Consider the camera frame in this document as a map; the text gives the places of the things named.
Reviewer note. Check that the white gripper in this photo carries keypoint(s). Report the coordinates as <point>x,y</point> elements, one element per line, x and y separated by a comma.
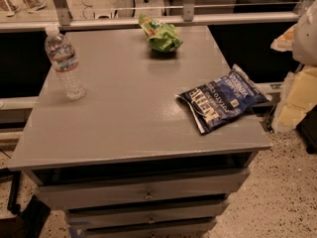
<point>306,39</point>

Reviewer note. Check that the blue kettle chip bag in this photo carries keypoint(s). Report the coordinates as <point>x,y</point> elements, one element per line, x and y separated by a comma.
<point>222,100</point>

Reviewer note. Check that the clear plastic water bottle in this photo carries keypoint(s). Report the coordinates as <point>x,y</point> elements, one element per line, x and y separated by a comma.
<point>62,54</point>

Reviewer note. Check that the green chip bag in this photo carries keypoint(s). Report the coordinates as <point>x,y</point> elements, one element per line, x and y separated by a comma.
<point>162,37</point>

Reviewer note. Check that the bottom grey drawer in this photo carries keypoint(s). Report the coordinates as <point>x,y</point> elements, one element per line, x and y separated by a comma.
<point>200,225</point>

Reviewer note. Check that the grey drawer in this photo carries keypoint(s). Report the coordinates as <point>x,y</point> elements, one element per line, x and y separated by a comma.
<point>93,194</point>
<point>200,225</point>
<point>147,214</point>

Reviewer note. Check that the grey drawer cabinet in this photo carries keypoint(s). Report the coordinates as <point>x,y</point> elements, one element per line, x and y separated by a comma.
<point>130,124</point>

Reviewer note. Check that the middle grey drawer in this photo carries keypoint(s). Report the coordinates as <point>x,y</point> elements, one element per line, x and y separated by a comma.
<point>147,214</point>

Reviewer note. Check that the top grey drawer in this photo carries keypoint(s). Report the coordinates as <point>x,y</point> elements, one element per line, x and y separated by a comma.
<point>93,194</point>

